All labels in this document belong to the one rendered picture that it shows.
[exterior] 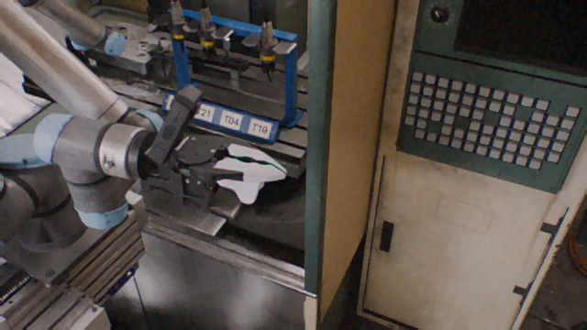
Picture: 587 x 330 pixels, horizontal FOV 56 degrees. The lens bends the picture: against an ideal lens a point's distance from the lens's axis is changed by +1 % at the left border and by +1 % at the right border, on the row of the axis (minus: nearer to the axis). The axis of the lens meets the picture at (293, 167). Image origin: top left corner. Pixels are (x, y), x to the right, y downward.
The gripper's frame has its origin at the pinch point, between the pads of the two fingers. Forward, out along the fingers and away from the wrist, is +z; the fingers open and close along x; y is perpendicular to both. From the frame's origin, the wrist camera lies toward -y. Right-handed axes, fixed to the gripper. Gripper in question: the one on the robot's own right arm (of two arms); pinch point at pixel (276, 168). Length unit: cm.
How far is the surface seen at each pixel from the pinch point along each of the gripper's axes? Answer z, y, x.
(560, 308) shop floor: 91, 141, -135
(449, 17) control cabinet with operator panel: 19, 1, -75
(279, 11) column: -51, 38, -171
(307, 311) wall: -4, 81, -48
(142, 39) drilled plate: -95, 42, -129
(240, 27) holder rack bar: -44, 22, -103
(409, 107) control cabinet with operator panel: 14, 28, -80
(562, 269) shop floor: 93, 138, -158
